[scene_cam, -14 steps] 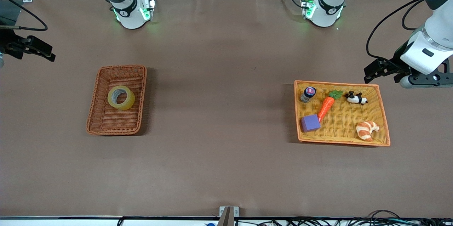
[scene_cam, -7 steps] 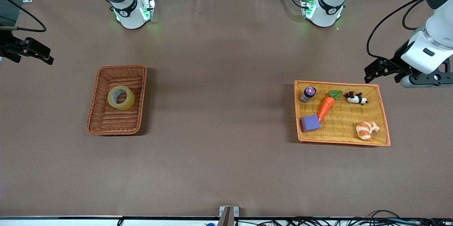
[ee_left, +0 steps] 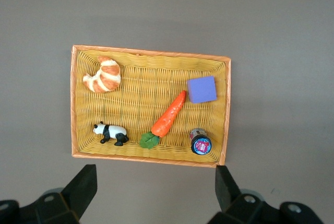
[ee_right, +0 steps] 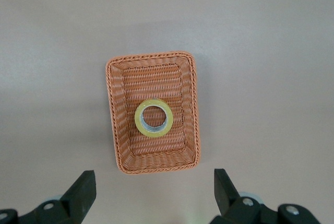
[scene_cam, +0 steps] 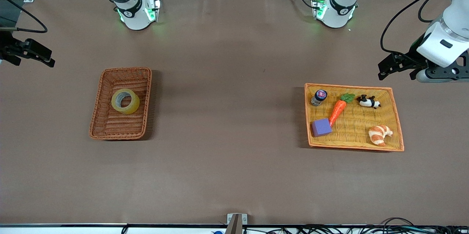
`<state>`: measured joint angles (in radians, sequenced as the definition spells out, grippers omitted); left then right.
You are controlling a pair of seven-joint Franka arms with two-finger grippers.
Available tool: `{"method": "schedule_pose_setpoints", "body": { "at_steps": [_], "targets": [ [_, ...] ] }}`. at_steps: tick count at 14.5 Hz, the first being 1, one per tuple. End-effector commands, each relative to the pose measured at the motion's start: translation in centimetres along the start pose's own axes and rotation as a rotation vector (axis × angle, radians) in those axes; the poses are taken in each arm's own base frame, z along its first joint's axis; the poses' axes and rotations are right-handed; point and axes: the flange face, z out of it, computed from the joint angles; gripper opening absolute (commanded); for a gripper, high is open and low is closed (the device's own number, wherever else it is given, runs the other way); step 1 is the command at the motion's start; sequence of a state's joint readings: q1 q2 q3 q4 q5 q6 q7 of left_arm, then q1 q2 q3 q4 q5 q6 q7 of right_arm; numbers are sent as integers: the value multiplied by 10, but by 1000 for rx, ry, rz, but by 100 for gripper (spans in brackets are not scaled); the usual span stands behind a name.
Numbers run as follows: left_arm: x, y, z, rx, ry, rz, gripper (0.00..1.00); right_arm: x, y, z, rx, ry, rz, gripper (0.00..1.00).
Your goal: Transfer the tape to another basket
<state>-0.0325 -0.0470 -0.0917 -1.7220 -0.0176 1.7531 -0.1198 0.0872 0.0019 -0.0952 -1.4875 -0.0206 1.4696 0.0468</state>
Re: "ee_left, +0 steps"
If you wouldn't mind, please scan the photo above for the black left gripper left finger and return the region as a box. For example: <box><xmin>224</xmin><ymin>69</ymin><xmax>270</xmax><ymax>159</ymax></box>
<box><xmin>20</xmin><ymin>164</ymin><xmax>98</xmax><ymax>224</ymax></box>

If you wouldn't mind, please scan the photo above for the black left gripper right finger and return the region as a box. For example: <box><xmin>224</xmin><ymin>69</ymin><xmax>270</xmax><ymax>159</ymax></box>
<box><xmin>208</xmin><ymin>165</ymin><xmax>281</xmax><ymax>224</ymax></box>

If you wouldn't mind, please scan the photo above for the orange rimmed yellow wicker basket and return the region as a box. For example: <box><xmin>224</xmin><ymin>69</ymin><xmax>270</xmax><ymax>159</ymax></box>
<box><xmin>70</xmin><ymin>45</ymin><xmax>232</xmax><ymax>169</ymax></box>

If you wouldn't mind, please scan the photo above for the small jar with dark lid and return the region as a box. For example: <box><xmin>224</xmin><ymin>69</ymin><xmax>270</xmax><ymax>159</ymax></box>
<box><xmin>189</xmin><ymin>127</ymin><xmax>212</xmax><ymax>156</ymax></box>

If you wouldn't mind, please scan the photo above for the black white panda figurine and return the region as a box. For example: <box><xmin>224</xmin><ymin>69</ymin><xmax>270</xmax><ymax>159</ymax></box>
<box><xmin>93</xmin><ymin>121</ymin><xmax>129</xmax><ymax>146</ymax></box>

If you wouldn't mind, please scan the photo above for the orange toy carrot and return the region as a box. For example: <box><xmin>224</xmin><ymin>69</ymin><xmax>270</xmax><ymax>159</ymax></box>
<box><xmin>139</xmin><ymin>90</ymin><xmax>187</xmax><ymax>149</ymax></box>

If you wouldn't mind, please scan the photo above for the purple foam cube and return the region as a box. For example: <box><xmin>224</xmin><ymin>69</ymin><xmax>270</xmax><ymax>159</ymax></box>
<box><xmin>186</xmin><ymin>76</ymin><xmax>218</xmax><ymax>104</ymax></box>

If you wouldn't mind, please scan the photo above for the toy croissant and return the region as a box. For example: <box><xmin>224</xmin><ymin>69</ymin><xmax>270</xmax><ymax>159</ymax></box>
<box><xmin>82</xmin><ymin>55</ymin><xmax>122</xmax><ymax>93</ymax></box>

